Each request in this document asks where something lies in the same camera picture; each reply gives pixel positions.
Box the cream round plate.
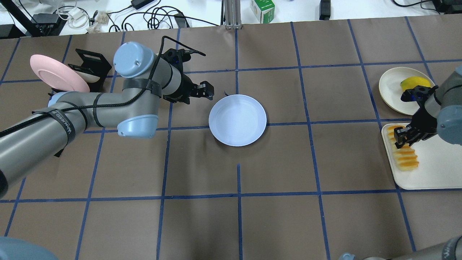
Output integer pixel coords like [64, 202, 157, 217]
[379, 66, 435, 115]

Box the black dish rack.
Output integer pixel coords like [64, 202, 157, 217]
[49, 49, 112, 157]

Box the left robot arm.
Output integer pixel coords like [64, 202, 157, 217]
[0, 42, 214, 196]

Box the light blue plate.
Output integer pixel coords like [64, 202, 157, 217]
[208, 94, 267, 147]

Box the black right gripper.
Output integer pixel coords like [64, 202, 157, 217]
[394, 107, 437, 149]

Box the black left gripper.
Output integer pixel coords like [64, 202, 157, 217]
[164, 74, 214, 105]

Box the white rectangular tray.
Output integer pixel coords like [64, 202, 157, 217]
[381, 123, 462, 190]

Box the yellow ridged bread loaf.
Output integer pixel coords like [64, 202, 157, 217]
[386, 125, 419, 171]

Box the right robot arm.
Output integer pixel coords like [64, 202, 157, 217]
[381, 66, 461, 190]

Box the green white carton box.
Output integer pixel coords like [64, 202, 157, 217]
[250, 0, 275, 24]

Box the aluminium frame post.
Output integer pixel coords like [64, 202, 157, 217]
[221, 0, 242, 30]

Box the small white dish in rack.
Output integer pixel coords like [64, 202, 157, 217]
[74, 70, 100, 83]

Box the black power adapter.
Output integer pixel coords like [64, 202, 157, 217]
[319, 0, 331, 20]

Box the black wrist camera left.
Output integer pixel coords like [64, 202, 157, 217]
[161, 49, 192, 71]

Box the pink plate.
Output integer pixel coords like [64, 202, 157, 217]
[30, 54, 90, 92]

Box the yellow lemon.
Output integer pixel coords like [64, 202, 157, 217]
[400, 76, 433, 92]

